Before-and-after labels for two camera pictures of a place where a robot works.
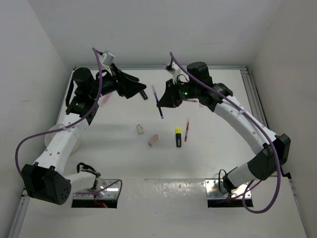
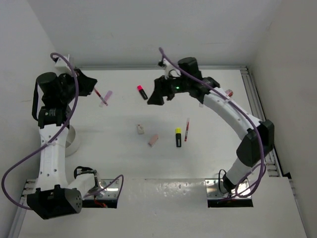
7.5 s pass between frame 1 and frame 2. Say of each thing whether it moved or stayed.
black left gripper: moved
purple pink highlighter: stayed
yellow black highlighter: stayed
